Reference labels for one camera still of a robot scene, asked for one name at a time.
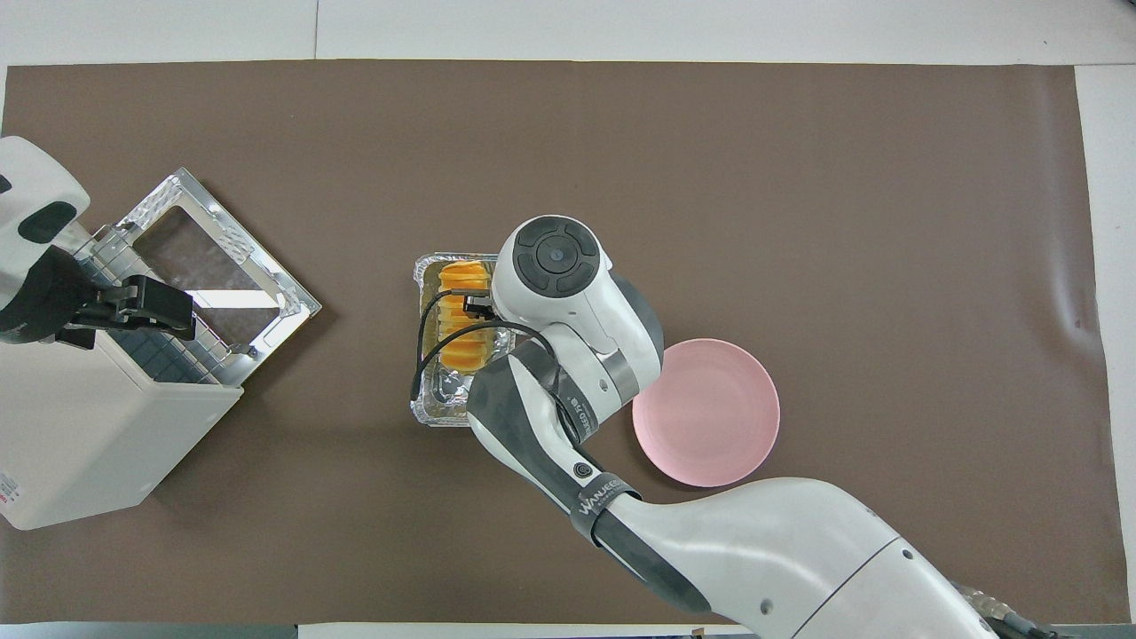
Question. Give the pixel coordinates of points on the glass oven door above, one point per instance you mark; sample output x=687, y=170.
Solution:
x=284, y=297

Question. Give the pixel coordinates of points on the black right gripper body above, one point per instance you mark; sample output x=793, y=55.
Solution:
x=479, y=307

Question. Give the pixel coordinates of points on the pink round plate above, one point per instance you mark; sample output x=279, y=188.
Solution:
x=710, y=417

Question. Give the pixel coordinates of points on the cream toaster oven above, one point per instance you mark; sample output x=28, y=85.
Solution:
x=89, y=444

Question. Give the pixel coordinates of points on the sliced golden bread loaf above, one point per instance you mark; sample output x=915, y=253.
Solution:
x=466, y=355

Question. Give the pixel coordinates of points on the brown table mat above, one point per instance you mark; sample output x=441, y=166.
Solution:
x=799, y=177

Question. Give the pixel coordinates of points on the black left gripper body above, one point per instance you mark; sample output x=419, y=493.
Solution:
x=44, y=293

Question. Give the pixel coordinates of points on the aluminium foil tray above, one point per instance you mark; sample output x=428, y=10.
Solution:
x=444, y=399

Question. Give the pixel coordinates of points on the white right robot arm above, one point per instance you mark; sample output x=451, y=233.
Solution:
x=754, y=550

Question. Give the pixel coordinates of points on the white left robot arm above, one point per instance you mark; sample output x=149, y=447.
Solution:
x=27, y=177

